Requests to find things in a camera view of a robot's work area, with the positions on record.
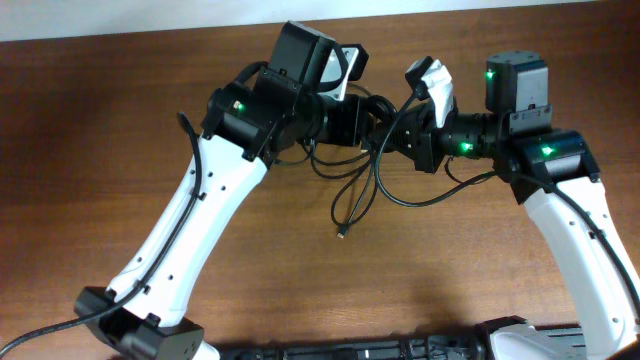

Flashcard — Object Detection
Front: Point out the black cable bundle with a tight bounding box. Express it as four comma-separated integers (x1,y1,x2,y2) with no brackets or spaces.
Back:
299,82,401,240

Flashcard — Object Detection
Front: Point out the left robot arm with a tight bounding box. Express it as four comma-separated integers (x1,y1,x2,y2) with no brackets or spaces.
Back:
75,22,368,359

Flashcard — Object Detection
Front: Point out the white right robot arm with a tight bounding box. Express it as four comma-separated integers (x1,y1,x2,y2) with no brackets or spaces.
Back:
382,50,639,359

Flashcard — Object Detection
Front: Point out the black left camera cable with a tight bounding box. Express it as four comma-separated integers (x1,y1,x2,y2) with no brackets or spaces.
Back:
0,111,206,360

